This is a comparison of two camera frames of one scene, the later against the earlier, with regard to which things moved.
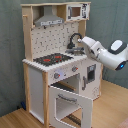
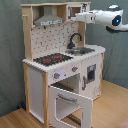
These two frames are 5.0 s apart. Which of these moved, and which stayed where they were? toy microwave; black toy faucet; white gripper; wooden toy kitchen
Moved: white gripper
Stayed: wooden toy kitchen; toy microwave; black toy faucet
